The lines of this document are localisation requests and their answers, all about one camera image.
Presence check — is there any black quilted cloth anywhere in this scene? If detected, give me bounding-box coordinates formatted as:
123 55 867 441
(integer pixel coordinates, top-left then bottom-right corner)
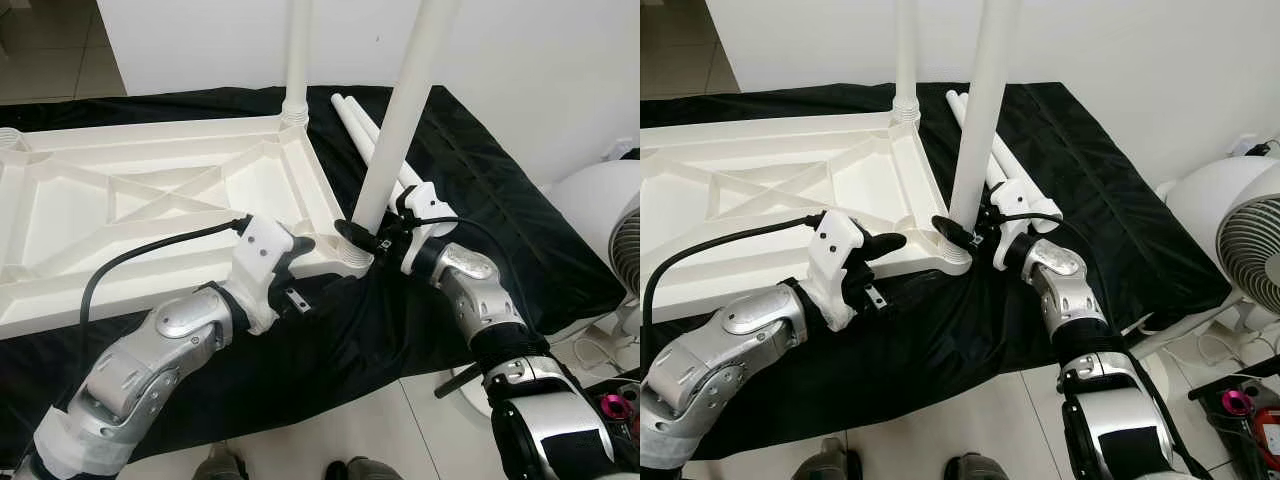
640 82 1233 461
0 85 626 466

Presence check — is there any black rack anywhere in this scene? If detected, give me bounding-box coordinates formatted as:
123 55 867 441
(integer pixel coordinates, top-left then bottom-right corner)
585 375 641 471
1188 355 1280 480

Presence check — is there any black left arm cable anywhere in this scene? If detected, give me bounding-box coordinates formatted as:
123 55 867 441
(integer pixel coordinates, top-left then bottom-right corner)
640 210 829 346
78 215 251 326

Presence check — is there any dark metal bar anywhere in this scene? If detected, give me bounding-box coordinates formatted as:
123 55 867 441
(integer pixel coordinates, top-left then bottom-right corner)
433 362 483 401

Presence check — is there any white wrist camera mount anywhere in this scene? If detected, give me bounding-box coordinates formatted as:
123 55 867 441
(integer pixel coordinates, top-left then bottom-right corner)
395 182 459 271
805 208 866 331
990 180 1051 266
228 213 301 336

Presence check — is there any grey robot left leg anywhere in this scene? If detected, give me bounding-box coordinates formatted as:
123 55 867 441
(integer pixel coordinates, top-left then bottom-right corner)
192 443 246 480
795 437 861 480

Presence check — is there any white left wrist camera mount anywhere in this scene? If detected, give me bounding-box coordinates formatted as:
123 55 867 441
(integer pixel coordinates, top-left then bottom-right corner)
805 208 866 331
228 213 301 336

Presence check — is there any white plastic table top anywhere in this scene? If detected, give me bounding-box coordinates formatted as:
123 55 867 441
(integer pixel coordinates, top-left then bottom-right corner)
640 108 976 323
0 112 376 341

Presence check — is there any red box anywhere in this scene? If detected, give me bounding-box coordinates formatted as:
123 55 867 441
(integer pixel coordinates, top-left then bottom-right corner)
1250 408 1280 456

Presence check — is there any white plastic table leg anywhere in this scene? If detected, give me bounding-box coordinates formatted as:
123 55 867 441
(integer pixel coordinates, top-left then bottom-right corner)
892 0 921 124
955 92 1063 233
282 0 313 128
948 0 1023 233
945 90 1011 186
345 95 426 196
352 0 459 236
330 93 401 191

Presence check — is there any white round fan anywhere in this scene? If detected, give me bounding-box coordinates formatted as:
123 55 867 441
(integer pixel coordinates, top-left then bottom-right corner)
540 160 641 301
1155 150 1280 311

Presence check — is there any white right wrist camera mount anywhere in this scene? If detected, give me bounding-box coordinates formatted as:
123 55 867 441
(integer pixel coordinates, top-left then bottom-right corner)
395 182 459 271
990 180 1051 266

